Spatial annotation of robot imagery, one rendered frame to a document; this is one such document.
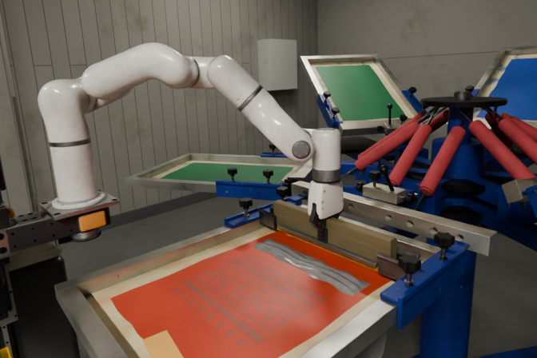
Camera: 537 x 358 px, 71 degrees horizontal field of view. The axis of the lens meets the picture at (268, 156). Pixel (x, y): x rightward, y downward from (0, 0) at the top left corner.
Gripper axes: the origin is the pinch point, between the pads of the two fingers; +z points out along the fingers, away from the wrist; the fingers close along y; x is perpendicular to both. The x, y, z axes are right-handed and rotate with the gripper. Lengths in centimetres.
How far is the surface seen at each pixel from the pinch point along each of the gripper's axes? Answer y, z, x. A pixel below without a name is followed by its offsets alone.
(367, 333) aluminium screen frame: 23.2, 3.4, 28.9
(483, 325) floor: -137, 102, -2
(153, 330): 50, 6, -3
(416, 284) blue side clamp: 6.6, 0.6, 29.5
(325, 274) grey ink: 10.5, 5.2, 8.3
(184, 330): 45.4, 5.8, 1.7
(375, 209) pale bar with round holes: -20.2, -1.3, 1.9
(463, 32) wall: -367, -78, -118
